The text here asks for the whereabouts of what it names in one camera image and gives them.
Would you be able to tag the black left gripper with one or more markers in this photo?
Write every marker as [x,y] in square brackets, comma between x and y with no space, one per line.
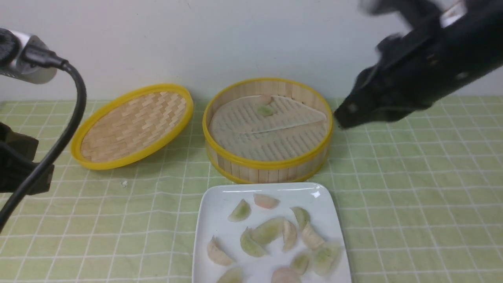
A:
[17,153]

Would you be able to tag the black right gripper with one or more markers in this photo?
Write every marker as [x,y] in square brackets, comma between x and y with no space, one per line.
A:
[443,52]

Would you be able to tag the pale beige dumpling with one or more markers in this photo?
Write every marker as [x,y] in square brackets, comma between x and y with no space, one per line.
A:
[217,255]

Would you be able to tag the green dumpling plate upper right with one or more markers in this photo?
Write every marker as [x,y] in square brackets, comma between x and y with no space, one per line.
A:
[302,216]

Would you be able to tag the pink dumpling plate top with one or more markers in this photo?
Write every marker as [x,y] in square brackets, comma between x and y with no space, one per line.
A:
[265,201]

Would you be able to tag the pink dumpling plate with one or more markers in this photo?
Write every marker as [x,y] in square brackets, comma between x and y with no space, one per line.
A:
[285,275]
[265,201]

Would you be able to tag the beige dumpling plate centre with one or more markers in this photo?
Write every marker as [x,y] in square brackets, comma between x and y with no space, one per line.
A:
[289,232]

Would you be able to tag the large green dumpling plate right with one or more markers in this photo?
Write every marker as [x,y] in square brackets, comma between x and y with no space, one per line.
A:
[326,257]

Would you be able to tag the green dumpling plate top left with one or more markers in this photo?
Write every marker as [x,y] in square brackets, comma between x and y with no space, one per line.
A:
[241,212]

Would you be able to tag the white square plate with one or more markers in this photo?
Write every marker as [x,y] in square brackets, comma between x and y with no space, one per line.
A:
[219,202]

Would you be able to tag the small green dumpling plate lower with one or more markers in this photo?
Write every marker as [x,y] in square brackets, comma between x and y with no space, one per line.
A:
[300,262]

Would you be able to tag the green dumpling plate centre left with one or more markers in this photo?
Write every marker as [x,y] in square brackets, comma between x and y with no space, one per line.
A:
[249,246]

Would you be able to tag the pink dumpling plate bottom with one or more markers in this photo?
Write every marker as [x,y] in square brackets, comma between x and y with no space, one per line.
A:
[285,275]

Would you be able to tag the green dumpling plate bottom left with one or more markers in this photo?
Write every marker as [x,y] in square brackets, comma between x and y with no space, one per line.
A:
[232,275]

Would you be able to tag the white steamer liner cloth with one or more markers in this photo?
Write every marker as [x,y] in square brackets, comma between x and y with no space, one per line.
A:
[294,130]

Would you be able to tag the small green dumpling in steamer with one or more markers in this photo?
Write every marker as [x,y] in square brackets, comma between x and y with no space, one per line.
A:
[265,110]

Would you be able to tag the yellow rimmed bamboo steamer basket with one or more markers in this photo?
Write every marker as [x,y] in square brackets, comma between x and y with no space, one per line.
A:
[246,171]

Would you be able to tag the yellow rimmed bamboo steamer lid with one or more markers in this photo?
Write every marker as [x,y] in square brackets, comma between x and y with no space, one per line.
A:
[132,127]

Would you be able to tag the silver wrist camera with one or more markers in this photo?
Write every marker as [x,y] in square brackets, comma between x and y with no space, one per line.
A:
[13,64]

